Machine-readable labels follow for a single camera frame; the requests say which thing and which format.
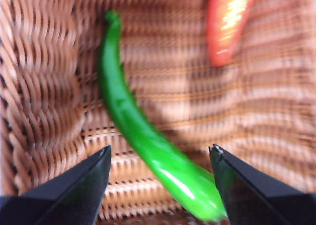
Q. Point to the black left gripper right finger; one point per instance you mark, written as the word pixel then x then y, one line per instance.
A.
pixel 256 195

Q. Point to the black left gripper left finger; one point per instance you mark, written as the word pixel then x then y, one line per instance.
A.
pixel 74 193

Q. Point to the brown wicker basket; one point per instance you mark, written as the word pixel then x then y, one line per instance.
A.
pixel 247 111

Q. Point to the green chili pepper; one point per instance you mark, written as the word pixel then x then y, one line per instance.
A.
pixel 128 116

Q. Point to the red chili pepper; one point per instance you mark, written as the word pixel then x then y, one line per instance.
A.
pixel 227 25

